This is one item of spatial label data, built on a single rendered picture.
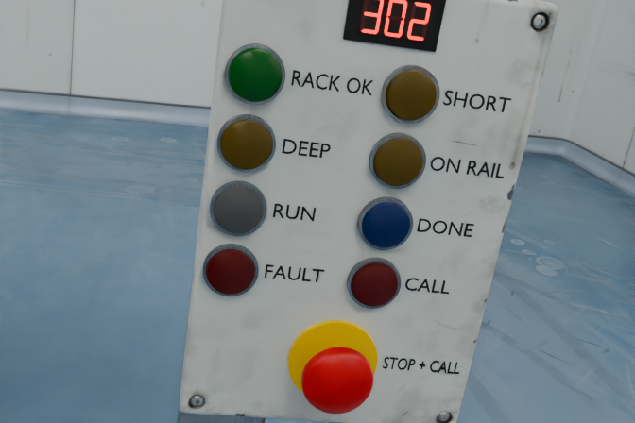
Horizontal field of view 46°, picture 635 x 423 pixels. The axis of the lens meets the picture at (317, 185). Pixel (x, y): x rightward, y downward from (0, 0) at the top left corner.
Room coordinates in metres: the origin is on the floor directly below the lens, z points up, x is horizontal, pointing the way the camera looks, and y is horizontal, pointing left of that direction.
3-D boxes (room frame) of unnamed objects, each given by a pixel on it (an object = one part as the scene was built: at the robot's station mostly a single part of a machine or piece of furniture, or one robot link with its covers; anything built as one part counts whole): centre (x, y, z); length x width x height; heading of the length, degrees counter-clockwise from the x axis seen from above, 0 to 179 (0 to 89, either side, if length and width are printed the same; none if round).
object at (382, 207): (0.38, -0.04, 0.97); 0.03 x 0.01 x 0.03; 99
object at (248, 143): (0.36, 0.04, 1.01); 0.03 x 0.01 x 0.03; 99
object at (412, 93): (0.38, -0.04, 1.04); 0.03 x 0.01 x 0.03; 99
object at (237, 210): (0.36, 0.04, 0.97); 0.03 x 0.01 x 0.03; 99
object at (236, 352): (0.41, -0.02, 0.97); 0.17 x 0.06 x 0.26; 99
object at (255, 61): (0.36, 0.04, 1.04); 0.03 x 0.01 x 0.03; 99
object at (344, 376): (0.37, -0.03, 0.88); 0.04 x 0.04 x 0.04; 9
